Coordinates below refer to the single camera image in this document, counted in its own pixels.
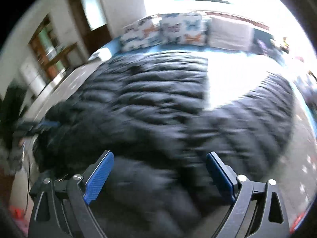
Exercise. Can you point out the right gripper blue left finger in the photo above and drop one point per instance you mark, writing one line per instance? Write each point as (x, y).
(96, 175)

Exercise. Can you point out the black puffer jacket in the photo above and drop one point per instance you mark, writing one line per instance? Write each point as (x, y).
(161, 128)

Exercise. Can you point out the white small refrigerator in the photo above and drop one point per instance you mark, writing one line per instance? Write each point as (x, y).
(33, 78)

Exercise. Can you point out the plain white pillow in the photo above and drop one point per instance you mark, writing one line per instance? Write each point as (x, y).
(230, 34)

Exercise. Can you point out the left butterfly pillow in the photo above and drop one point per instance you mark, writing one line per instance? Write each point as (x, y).
(141, 34)

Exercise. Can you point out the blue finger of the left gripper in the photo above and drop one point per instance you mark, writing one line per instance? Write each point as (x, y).
(49, 124)

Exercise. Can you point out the wooden display cabinet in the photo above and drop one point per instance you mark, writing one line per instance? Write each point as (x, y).
(46, 47)

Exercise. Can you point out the right butterfly pillow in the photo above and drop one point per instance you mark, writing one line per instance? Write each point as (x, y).
(183, 28)

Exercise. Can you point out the dark wooden door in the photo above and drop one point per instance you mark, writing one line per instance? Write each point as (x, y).
(91, 23)

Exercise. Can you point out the wooden side table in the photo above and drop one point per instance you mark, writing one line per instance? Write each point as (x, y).
(62, 54)

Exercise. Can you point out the butterfly pillow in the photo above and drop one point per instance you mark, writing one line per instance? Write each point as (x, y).
(183, 28)
(141, 34)

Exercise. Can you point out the grey star quilted mattress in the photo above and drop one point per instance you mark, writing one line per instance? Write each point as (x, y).
(297, 153)

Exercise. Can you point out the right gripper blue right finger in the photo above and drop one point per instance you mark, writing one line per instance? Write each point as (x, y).
(223, 177)

